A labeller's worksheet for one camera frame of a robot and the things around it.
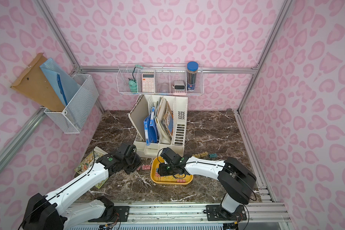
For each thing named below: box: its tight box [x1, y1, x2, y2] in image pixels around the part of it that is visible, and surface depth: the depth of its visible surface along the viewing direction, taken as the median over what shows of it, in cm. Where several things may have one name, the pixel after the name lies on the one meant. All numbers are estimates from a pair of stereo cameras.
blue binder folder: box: [143, 106, 158, 146], surface depth 87 cm
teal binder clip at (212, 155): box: [208, 153, 218, 159], surface depth 95 cm
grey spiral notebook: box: [127, 94, 149, 142], surface depth 90 cm
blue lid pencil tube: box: [186, 61, 199, 92], surface depth 87 cm
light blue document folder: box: [39, 57, 81, 107], surface depth 72 cm
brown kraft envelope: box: [10, 52, 66, 113], surface depth 69 cm
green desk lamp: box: [128, 64, 144, 93], surface depth 93 cm
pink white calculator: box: [141, 73, 155, 92], surface depth 97 cm
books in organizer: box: [155, 96, 174, 145], surface depth 92 cm
